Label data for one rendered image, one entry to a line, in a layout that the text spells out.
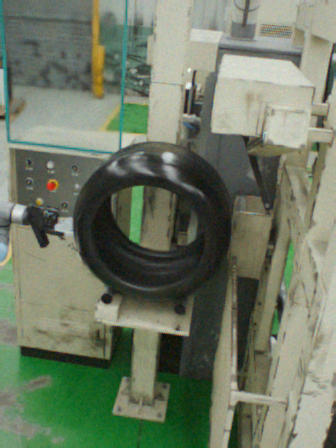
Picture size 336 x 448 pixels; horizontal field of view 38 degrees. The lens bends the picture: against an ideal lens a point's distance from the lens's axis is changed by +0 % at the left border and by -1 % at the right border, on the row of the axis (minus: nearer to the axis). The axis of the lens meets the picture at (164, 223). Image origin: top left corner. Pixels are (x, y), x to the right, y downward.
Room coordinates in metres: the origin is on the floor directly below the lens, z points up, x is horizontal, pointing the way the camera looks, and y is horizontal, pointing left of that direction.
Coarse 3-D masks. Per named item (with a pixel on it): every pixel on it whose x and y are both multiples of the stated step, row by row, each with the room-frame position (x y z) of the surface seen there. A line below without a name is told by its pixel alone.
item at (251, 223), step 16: (240, 208) 1.86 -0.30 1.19; (256, 208) 1.98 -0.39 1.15; (240, 224) 1.80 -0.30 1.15; (256, 224) 1.80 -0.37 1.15; (240, 240) 1.80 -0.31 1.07; (256, 240) 1.80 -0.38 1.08; (240, 256) 1.80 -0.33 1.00; (256, 256) 1.80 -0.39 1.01; (240, 272) 1.80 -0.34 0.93; (256, 272) 1.79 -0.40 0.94
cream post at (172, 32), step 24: (168, 0) 1.91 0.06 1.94; (192, 0) 1.92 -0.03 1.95; (168, 24) 1.91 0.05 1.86; (168, 48) 1.91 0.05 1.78; (168, 72) 1.91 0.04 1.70; (168, 96) 1.90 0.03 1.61; (168, 120) 1.90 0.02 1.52; (144, 192) 1.91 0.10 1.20; (168, 192) 1.90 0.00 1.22; (144, 216) 1.91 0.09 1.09; (168, 216) 1.90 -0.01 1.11; (144, 240) 1.91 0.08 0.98; (168, 240) 1.91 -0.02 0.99; (144, 336) 1.91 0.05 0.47; (144, 360) 1.91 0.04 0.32; (144, 384) 1.90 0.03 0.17
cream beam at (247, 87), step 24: (240, 72) 1.39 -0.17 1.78; (264, 72) 1.44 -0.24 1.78; (288, 72) 1.50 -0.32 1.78; (216, 96) 1.27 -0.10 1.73; (240, 96) 1.27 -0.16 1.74; (264, 96) 1.26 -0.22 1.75; (288, 96) 1.25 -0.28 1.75; (312, 96) 1.25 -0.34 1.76; (216, 120) 1.27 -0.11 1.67; (240, 120) 1.27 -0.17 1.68
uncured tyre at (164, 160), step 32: (128, 160) 1.57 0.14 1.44; (160, 160) 1.56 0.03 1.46; (192, 160) 1.64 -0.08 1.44; (96, 192) 1.55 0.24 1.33; (192, 192) 1.52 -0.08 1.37; (224, 192) 1.65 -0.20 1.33; (96, 224) 1.80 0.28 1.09; (224, 224) 1.53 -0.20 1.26; (96, 256) 1.54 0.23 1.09; (128, 256) 1.80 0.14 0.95; (160, 256) 1.80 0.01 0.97; (192, 256) 1.78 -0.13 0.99; (224, 256) 1.54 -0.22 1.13; (128, 288) 1.53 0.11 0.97; (160, 288) 1.52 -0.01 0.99; (192, 288) 1.51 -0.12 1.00
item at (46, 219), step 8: (32, 208) 1.67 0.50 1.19; (40, 208) 1.68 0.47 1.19; (48, 208) 1.70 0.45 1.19; (56, 208) 1.71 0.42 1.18; (24, 216) 1.66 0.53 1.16; (32, 216) 1.68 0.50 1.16; (40, 216) 1.65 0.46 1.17; (48, 216) 1.66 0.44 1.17; (56, 216) 1.70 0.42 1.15; (24, 224) 1.66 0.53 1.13; (40, 224) 1.65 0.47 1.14; (48, 224) 1.66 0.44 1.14
